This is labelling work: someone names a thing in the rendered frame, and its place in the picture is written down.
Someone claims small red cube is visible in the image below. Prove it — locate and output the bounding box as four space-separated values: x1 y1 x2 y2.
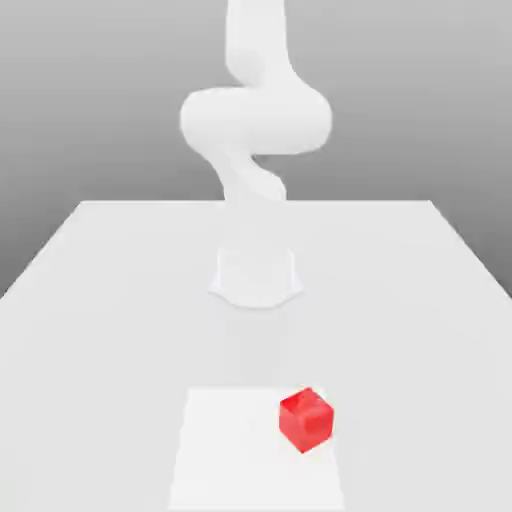
278 386 335 455

